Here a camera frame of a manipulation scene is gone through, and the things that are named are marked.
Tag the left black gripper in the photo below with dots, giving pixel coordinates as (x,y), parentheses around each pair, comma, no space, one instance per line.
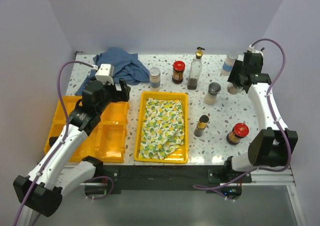
(119,95)

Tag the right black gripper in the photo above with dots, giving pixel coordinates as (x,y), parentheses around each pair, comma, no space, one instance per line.
(233,77)

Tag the brown spice shaker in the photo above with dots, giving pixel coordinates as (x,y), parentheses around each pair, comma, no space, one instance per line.
(233,89)

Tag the blue label spice jar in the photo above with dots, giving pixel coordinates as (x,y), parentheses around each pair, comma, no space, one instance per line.
(154,78)

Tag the black cap seasoning shaker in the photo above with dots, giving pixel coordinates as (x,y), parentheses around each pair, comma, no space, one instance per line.
(52,141)

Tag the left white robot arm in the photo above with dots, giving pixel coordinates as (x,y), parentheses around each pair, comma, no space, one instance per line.
(42,190)

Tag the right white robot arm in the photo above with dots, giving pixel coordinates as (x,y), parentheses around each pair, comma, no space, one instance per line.
(272,148)

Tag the blue checkered shirt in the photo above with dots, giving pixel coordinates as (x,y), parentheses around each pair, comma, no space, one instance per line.
(125,66)

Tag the grey cap salt grinder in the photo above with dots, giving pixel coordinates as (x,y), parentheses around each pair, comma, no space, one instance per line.
(214,89)

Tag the glass oil bottle gold pourer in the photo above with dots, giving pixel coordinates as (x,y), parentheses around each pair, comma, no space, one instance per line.
(195,69)

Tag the yellow compartment organizer tray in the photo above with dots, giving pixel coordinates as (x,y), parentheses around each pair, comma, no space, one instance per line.
(107,140)

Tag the lemon print cloth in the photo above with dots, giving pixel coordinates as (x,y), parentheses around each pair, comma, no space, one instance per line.
(162,128)

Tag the red cap soy bottle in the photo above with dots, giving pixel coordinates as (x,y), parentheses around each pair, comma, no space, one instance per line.
(238,132)

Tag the red lid sauce jar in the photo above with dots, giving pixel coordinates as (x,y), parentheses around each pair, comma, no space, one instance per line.
(178,71)

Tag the dark bottle gold band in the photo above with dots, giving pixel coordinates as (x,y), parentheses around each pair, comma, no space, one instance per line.
(201,125)

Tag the yellow flat tray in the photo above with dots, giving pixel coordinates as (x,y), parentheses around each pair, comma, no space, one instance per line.
(180,156)

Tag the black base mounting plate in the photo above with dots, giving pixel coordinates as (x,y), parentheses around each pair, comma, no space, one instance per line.
(155,177)

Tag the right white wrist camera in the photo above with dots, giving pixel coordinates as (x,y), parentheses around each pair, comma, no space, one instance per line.
(255,48)

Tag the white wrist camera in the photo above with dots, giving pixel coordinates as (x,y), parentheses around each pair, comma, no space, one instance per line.
(255,48)
(105,74)

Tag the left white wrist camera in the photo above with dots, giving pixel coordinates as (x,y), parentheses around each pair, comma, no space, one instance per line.
(105,74)

